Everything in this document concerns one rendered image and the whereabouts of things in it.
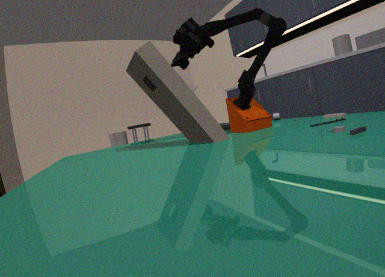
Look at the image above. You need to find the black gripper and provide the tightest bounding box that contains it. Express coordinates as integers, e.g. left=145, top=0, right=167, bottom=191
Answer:
left=171, top=32, right=204, bottom=70

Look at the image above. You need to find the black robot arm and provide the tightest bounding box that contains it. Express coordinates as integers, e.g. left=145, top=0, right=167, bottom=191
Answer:
left=173, top=8, right=287, bottom=110

